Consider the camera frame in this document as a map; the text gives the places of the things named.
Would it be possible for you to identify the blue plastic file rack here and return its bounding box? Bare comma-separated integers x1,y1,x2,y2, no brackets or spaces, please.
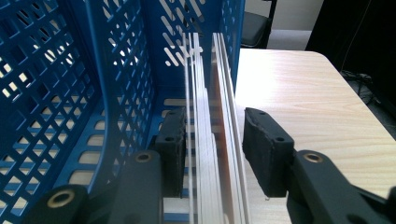
0,0,247,224

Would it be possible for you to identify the black cable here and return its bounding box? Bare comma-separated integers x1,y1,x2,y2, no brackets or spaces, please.
340,69,386,106

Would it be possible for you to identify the black chair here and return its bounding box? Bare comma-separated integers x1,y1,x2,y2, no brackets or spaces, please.
240,0,278,49

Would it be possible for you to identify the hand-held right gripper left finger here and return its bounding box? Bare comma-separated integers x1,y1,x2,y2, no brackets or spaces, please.
154,106,188,199

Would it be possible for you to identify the white book with green leaf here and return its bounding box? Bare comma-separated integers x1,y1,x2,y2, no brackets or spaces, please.
181,31,252,224

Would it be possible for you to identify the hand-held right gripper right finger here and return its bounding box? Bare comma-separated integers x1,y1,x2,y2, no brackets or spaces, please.
242,106,296,199

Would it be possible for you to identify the dark curtain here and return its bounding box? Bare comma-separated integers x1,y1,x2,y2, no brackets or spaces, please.
304,0,396,118

